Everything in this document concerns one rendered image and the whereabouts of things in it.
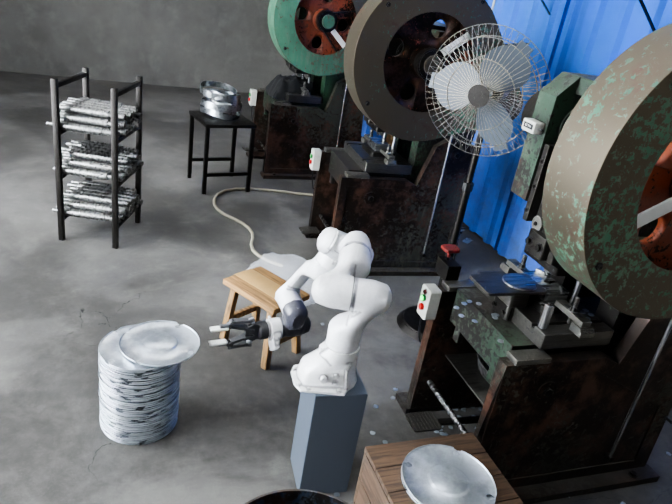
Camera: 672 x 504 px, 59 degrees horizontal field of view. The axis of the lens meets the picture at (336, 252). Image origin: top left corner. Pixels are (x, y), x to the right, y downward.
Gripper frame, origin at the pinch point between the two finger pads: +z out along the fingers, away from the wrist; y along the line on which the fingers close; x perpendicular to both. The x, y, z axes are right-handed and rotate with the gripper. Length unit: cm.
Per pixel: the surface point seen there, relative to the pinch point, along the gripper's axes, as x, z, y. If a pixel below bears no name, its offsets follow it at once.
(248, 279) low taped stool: -44, -27, -3
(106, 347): -2.9, 40.4, -1.2
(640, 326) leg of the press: 80, -126, 41
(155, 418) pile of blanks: 14.1, 25.5, -23.6
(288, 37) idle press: -254, -119, 78
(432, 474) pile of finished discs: 88, -42, 4
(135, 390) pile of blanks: 13.3, 32.7, -9.4
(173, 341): 0.7, 17.1, 0.4
